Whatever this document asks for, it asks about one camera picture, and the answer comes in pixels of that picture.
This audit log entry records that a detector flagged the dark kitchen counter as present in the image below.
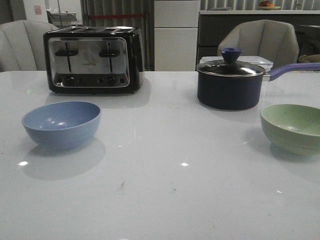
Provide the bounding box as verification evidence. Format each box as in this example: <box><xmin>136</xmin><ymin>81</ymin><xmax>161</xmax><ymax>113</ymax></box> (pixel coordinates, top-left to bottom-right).
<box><xmin>196</xmin><ymin>11</ymin><xmax>320</xmax><ymax>68</ymax></box>

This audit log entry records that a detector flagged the blue bowl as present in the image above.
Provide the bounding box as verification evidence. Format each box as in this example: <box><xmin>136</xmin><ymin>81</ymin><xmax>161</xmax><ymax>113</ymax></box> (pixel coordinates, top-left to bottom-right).
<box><xmin>21</xmin><ymin>101</ymin><xmax>102</xmax><ymax>150</ymax></box>

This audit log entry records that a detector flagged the beige chair left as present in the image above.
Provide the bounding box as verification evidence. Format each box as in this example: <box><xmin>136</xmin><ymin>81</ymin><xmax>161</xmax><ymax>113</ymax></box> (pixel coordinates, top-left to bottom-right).
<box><xmin>0</xmin><ymin>20</ymin><xmax>58</xmax><ymax>72</ymax></box>

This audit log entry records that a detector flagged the white refrigerator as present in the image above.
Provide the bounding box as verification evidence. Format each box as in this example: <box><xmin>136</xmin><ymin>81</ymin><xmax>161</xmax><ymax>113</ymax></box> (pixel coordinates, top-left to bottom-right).
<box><xmin>154</xmin><ymin>0</ymin><xmax>201</xmax><ymax>72</ymax></box>

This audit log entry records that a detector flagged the glass pot lid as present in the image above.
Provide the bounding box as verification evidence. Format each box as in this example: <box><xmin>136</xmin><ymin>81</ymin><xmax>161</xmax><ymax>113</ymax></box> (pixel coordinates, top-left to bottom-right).
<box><xmin>195</xmin><ymin>47</ymin><xmax>265</xmax><ymax>77</ymax></box>

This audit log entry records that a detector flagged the dark blue saucepan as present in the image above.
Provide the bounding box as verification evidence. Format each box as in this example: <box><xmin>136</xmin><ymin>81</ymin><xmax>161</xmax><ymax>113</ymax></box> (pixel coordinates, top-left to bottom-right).
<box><xmin>197</xmin><ymin>62</ymin><xmax>320</xmax><ymax>111</ymax></box>

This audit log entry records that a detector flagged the beige chair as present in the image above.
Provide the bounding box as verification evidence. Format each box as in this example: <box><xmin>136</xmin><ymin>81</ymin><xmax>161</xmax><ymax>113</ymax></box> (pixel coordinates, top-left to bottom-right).
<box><xmin>0</xmin><ymin>20</ymin><xmax>58</xmax><ymax>72</ymax></box>
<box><xmin>217</xmin><ymin>19</ymin><xmax>300</xmax><ymax>68</ymax></box>

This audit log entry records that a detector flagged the fruit bowl on counter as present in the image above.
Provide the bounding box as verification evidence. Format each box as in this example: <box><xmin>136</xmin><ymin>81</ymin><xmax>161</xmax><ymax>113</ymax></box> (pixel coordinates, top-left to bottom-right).
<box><xmin>258</xmin><ymin>0</ymin><xmax>281</xmax><ymax>11</ymax></box>

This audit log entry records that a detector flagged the green bowl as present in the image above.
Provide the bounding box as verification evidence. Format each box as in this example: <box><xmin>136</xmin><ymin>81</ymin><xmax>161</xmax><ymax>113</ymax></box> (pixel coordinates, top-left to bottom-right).
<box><xmin>260</xmin><ymin>104</ymin><xmax>320</xmax><ymax>156</ymax></box>

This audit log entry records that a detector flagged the beige chair right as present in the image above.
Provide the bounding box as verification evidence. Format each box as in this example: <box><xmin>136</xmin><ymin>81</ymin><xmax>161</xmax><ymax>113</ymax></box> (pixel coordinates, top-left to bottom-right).
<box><xmin>217</xmin><ymin>19</ymin><xmax>300</xmax><ymax>68</ymax></box>

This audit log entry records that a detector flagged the clear plastic container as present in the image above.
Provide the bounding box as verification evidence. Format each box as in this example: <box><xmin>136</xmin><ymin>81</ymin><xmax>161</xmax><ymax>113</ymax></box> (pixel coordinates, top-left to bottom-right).
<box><xmin>199</xmin><ymin>56</ymin><xmax>273</xmax><ymax>72</ymax></box>

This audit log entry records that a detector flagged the black and chrome toaster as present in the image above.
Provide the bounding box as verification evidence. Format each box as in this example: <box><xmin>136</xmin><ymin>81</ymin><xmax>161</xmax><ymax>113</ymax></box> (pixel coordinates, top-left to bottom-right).
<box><xmin>43</xmin><ymin>26</ymin><xmax>145</xmax><ymax>94</ymax></box>

